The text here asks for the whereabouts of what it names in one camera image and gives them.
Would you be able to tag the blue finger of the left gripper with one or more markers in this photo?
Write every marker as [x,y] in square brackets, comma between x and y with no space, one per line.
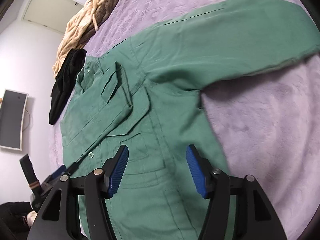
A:
[64,170]

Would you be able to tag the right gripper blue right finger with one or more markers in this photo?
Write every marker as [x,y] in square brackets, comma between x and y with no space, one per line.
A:
[213,185]

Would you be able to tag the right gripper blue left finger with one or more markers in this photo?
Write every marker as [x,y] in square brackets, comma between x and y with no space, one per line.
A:
[100,185]

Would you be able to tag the green button-up shirt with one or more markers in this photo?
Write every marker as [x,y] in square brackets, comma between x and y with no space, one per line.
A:
[145,93]

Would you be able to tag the black sleeve forearm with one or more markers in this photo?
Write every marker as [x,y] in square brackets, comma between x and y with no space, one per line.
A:
[14,223]

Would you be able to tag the operator left hand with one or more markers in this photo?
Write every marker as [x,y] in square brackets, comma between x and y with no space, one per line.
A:
[31,218]

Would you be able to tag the lavender plush bed blanket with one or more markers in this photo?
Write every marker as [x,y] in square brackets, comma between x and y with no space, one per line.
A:
[267,124]

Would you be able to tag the black folded garment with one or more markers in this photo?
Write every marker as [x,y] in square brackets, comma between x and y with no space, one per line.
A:
[65,82]

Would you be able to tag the beige knitted sweater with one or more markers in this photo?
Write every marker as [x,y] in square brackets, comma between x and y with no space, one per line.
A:
[75,29]

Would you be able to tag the white wardrobe door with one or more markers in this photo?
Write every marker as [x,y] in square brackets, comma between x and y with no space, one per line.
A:
[52,14]

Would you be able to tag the brown knitted garment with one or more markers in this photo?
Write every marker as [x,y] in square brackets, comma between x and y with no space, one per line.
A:
[99,12]

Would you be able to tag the wall-mounted dark monitor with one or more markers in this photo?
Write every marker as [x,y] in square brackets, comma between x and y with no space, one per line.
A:
[12,116]

